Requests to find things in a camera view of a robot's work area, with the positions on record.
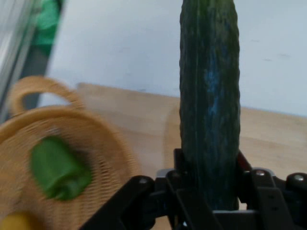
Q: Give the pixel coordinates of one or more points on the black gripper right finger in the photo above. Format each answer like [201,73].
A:
[275,198]

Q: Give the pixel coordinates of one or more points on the dark green cucumber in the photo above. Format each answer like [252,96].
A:
[209,95]

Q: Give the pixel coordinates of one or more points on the green plastic bag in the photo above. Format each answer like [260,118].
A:
[46,24]

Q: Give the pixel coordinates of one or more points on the green bell pepper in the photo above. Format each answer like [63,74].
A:
[57,167]

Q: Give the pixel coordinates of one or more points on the woven wicker basket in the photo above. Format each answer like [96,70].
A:
[103,153]

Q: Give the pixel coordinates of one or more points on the wooden cutting board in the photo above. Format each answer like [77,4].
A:
[275,143]

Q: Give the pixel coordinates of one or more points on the yellow squash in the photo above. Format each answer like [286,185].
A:
[14,222]

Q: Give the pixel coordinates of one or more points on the aluminium frame rail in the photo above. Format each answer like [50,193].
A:
[14,48]

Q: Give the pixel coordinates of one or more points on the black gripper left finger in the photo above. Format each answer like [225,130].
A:
[134,206]

